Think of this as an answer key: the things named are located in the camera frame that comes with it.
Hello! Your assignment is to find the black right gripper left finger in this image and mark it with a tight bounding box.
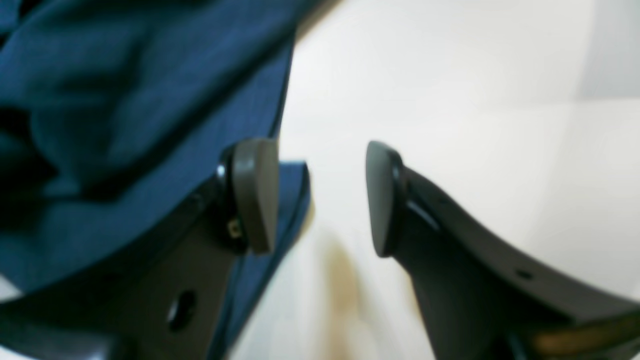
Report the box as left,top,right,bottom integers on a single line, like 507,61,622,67
0,138,279,360

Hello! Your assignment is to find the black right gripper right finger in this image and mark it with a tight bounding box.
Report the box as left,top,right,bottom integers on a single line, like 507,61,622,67
365,141,640,360

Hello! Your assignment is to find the dark blue t-shirt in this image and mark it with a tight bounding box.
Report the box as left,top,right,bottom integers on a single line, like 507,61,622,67
0,0,333,360

